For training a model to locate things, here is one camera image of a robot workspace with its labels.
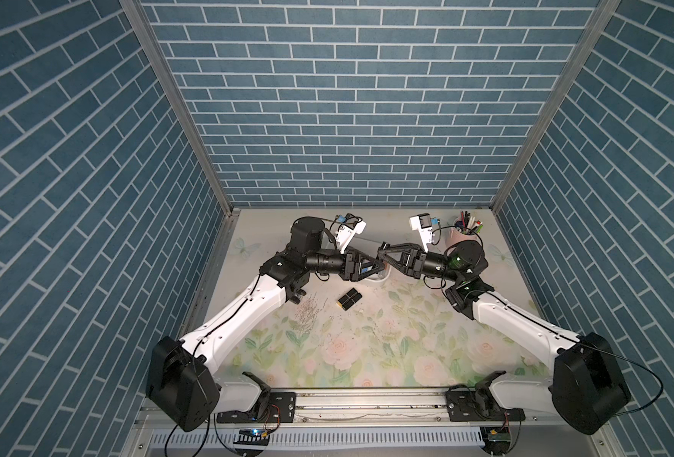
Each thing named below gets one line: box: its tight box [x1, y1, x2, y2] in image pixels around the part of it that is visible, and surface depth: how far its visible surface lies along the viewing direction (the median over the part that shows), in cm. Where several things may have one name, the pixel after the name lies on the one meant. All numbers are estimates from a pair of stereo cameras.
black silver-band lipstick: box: [338, 287, 363, 312], surface depth 95 cm
